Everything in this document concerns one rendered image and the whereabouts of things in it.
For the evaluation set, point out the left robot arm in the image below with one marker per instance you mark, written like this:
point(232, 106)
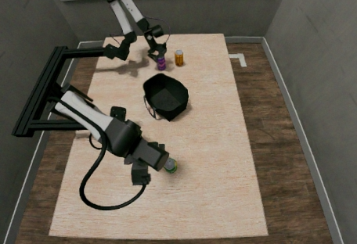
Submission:
point(129, 34)

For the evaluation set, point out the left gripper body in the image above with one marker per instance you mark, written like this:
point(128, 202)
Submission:
point(155, 47)

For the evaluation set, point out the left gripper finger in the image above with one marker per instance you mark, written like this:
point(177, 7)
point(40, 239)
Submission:
point(154, 58)

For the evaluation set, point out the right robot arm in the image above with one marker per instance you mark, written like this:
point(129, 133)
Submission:
point(120, 137)

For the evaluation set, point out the black fabric bag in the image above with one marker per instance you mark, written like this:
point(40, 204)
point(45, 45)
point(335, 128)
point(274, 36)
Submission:
point(157, 83)

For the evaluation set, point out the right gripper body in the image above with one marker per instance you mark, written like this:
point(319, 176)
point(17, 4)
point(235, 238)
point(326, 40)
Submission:
point(139, 170)

